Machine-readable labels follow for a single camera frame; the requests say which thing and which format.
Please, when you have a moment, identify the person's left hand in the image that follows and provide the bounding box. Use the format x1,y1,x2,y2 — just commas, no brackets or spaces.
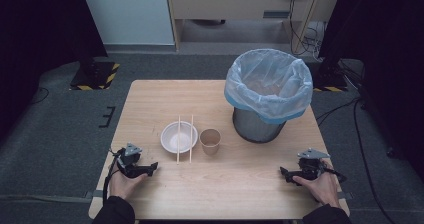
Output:
107,166,148,201

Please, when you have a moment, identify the black curtain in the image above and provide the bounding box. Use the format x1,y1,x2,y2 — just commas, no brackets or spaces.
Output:
0,0,109,143
317,0,424,183

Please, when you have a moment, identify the wooden chopstick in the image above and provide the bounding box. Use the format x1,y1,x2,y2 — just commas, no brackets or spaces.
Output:
188,113,195,165
176,114,182,166

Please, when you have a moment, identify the white disposable bowl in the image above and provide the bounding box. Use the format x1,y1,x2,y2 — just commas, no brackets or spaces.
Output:
160,120,199,155

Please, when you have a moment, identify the metal mesh trash bin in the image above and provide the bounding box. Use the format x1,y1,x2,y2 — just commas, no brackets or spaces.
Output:
231,105,288,144

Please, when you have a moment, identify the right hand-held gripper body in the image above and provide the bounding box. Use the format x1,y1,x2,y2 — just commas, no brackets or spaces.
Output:
297,147,332,182

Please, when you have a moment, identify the person's right hand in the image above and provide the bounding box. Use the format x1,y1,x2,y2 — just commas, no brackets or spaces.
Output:
292,159,342,209

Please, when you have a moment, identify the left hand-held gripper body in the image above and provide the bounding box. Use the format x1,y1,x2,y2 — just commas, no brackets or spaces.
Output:
116,142,144,178

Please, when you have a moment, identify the thin black floor cable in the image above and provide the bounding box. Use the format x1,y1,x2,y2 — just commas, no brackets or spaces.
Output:
30,86,51,106

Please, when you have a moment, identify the hand-held gripper black cable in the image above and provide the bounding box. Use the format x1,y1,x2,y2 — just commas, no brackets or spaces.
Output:
321,166,348,185
101,147,126,205

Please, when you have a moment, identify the left hand-held gripper black cable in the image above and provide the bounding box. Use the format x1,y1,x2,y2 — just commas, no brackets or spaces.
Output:
101,147,126,205

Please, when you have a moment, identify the right hand-held gripper black cable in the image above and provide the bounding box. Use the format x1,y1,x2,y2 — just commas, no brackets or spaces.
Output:
321,166,348,185

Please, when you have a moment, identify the tangle of white cables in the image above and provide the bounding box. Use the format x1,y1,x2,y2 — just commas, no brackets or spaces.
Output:
301,19,327,53

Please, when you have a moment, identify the translucent blue bin bag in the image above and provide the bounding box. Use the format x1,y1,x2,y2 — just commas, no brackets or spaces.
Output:
223,48,315,125

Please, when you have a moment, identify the long black floor cable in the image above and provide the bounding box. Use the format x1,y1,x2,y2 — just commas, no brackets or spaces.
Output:
315,96,398,224

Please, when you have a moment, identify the brown paper cup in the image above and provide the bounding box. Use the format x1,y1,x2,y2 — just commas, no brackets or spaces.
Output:
198,127,222,157

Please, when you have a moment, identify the black stand base striped edge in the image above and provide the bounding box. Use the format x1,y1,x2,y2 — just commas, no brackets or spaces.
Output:
69,60,121,92
312,68,350,93

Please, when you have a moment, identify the black cable from socket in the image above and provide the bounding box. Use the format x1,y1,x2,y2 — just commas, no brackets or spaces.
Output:
287,0,311,57

